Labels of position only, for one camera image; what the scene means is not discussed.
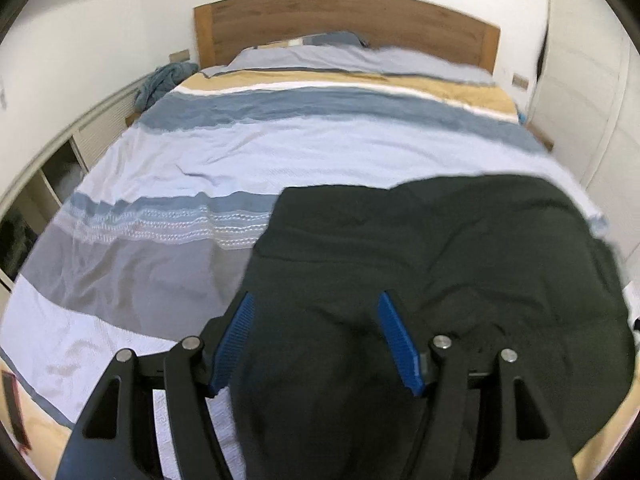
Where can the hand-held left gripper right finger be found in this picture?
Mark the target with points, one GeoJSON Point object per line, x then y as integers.
{"type": "Point", "coordinates": [400, 345]}

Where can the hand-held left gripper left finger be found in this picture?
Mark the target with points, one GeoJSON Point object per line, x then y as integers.
{"type": "Point", "coordinates": [232, 340]}

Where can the black puffer coat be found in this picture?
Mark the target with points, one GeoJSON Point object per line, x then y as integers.
{"type": "Point", "coordinates": [450, 260]}

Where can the dark clothes in shelf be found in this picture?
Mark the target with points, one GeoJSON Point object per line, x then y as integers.
{"type": "Point", "coordinates": [15, 240]}

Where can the bed with striped duvet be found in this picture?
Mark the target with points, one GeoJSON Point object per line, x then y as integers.
{"type": "Point", "coordinates": [200, 160]}

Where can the white bedding in shelf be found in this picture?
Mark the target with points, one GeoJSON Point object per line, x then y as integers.
{"type": "Point", "coordinates": [67, 184]}

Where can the phone in red case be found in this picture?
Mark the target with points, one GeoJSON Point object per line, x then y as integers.
{"type": "Point", "coordinates": [12, 405]}

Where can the wooden nightstand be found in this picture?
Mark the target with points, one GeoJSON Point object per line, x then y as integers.
{"type": "Point", "coordinates": [132, 117]}
{"type": "Point", "coordinates": [542, 137]}

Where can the low white shelf cabinet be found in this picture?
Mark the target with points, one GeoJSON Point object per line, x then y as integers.
{"type": "Point", "coordinates": [100, 130]}

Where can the crumpled teal cloth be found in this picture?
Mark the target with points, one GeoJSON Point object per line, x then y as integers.
{"type": "Point", "coordinates": [160, 82]}

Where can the white wardrobe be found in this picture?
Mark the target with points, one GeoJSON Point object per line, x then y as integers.
{"type": "Point", "coordinates": [600, 110]}

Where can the grey-blue pillow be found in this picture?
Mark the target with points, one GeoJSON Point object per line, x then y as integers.
{"type": "Point", "coordinates": [335, 39]}

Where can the wooden bed headboard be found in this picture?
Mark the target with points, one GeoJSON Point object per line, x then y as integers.
{"type": "Point", "coordinates": [350, 15]}

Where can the wall outlet plate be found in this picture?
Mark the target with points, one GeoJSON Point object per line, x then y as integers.
{"type": "Point", "coordinates": [520, 81]}
{"type": "Point", "coordinates": [179, 55]}

